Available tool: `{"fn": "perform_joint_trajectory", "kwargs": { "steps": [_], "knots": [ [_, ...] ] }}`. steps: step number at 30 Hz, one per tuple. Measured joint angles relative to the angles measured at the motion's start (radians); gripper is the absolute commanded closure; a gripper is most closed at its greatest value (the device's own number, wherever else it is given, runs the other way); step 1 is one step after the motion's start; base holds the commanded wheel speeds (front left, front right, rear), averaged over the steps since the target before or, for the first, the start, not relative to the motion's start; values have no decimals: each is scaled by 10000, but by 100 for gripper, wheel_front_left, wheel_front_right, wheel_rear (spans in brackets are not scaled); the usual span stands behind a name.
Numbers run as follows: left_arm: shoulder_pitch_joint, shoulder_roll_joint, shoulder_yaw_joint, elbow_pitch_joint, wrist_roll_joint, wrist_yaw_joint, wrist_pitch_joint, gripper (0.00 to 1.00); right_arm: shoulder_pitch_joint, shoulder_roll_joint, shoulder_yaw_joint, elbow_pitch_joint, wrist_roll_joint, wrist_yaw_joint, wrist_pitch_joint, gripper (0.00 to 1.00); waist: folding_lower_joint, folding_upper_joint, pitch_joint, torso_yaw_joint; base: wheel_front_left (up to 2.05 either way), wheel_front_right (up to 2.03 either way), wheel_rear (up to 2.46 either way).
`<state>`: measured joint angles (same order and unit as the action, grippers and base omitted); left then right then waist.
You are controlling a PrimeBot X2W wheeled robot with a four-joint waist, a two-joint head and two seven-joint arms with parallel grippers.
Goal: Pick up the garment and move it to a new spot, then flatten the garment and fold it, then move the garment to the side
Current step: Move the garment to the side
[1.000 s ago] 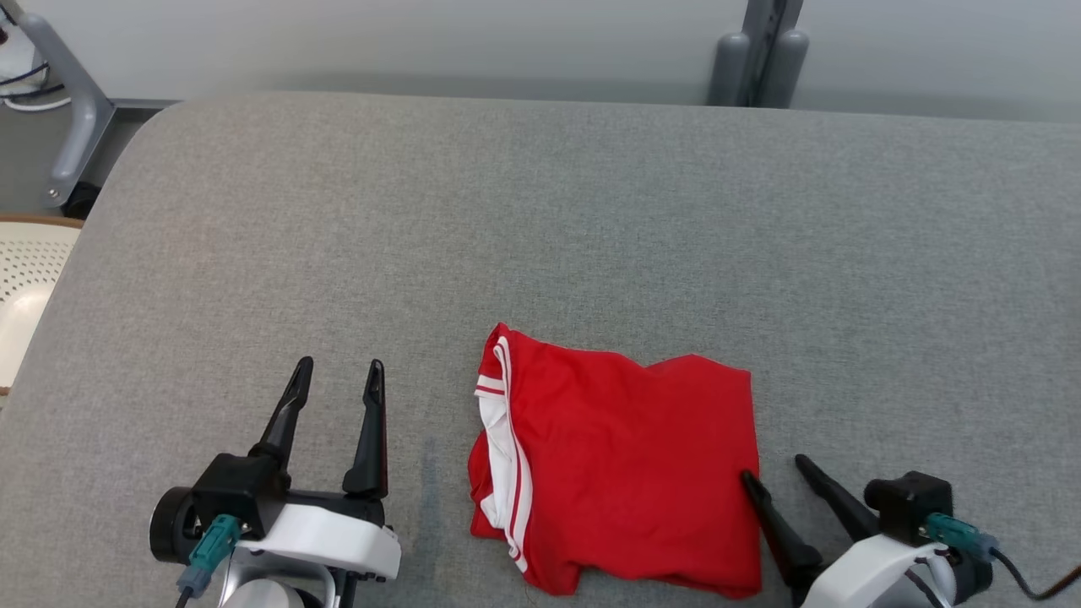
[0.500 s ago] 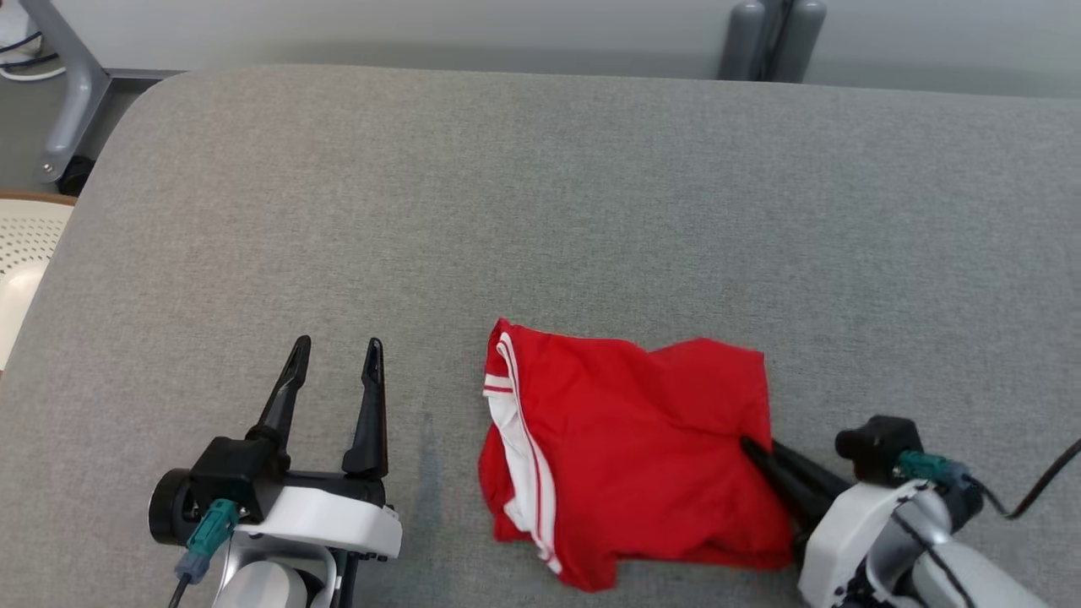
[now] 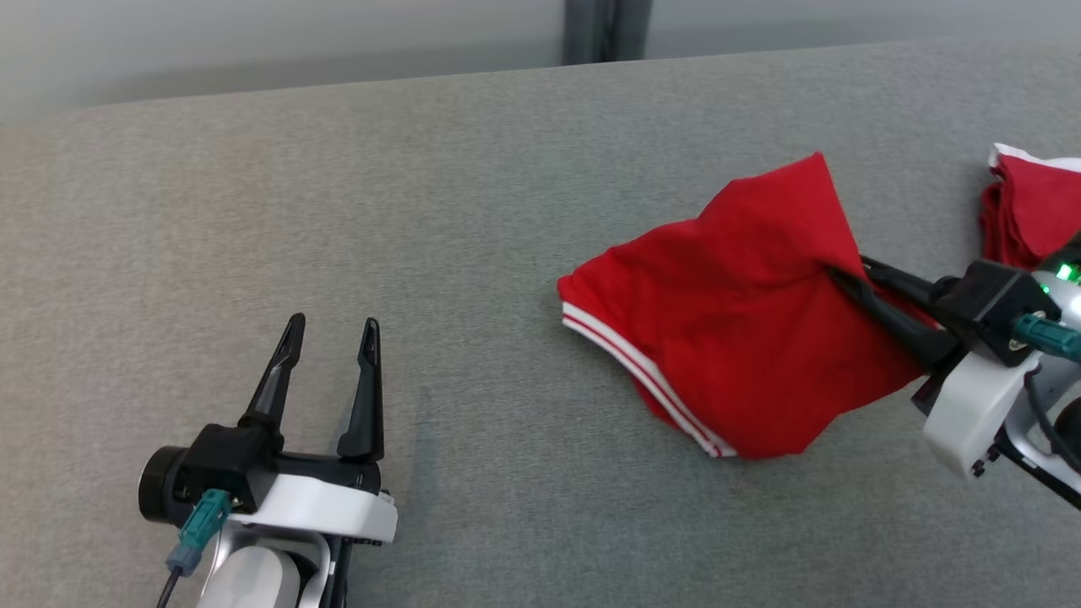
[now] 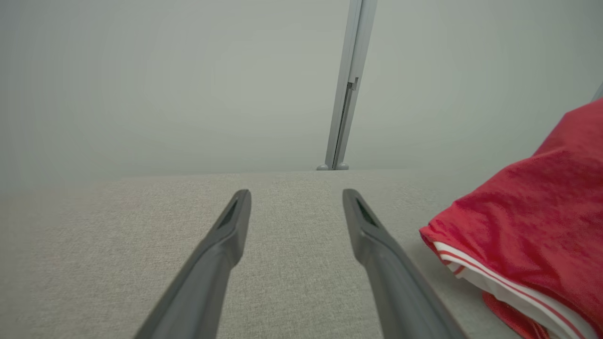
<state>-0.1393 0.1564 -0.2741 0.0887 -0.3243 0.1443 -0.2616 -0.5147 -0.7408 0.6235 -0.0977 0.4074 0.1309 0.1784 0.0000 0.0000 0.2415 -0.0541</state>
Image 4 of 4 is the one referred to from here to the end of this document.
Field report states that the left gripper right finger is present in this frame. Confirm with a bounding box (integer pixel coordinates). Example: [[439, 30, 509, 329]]
[[342, 188, 467, 339]]

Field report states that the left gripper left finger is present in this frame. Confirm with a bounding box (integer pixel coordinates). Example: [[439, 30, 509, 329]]
[[134, 189, 252, 339]]

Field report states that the red white garment with tag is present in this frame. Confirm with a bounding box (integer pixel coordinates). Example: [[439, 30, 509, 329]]
[[419, 98, 603, 339]]

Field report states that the grey partition post with feet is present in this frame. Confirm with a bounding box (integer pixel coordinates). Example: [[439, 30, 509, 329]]
[[317, 0, 378, 171]]

